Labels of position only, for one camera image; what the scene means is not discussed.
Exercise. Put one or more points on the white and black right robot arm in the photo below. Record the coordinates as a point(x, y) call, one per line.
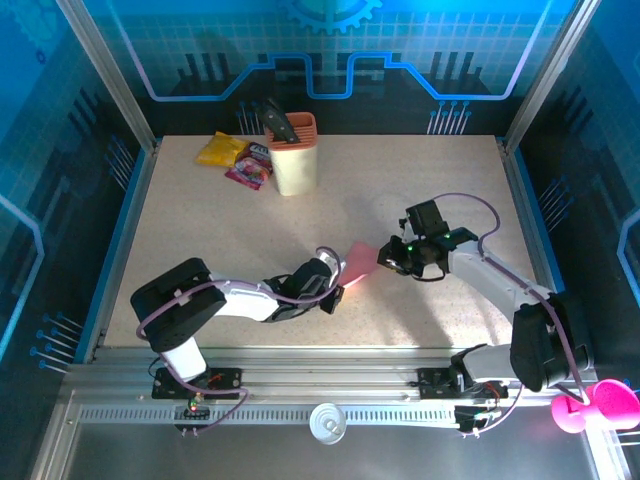
point(490, 275)

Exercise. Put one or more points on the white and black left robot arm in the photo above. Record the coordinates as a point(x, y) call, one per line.
point(245, 302)

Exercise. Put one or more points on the white round lid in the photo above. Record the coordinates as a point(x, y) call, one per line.
point(327, 424)

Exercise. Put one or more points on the cream knife block orange top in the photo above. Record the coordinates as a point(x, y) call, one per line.
point(297, 165)

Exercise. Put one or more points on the purple snack bag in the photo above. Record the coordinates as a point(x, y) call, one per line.
point(250, 170)

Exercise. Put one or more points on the yellow snack bag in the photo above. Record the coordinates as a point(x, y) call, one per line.
point(220, 150)

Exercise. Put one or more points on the small black controller board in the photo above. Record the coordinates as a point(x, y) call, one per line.
point(467, 416)
point(200, 412)

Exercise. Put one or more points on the magenta plastic stand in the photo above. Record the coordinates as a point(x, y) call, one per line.
point(607, 402)

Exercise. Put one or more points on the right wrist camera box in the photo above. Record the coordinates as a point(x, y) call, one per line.
point(406, 230)

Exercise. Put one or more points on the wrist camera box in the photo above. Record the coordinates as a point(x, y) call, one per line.
point(406, 230)
point(331, 262)

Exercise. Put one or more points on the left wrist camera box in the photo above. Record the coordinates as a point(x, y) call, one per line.
point(331, 262)

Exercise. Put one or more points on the aluminium front frame rail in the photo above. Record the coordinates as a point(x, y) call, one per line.
point(325, 380)

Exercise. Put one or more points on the aluminium side rail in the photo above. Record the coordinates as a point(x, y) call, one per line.
point(522, 200)
point(121, 250)

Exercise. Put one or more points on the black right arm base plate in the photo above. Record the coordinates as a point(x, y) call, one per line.
point(430, 382)

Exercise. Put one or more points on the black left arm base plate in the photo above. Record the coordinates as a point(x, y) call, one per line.
point(230, 382)

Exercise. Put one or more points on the aluminium frame post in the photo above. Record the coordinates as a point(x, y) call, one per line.
point(107, 75)
point(552, 70)

